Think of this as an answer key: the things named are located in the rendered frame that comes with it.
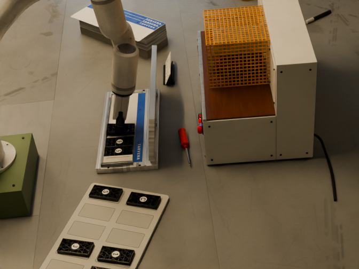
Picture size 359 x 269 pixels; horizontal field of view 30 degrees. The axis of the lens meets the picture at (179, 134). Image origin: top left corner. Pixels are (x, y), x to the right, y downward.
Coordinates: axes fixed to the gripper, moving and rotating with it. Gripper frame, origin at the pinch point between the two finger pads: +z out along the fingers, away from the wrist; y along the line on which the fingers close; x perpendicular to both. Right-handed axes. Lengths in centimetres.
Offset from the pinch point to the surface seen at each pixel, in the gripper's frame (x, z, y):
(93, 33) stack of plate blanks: -16, 6, -70
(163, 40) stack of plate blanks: 15, -1, -58
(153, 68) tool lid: 9.8, -18.7, -9.3
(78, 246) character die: -8, 5, 53
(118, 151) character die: 0.5, 1.6, 12.7
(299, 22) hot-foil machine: 54, -45, -4
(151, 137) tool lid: 10.7, -11.2, 19.3
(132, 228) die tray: 6.8, 2.6, 46.3
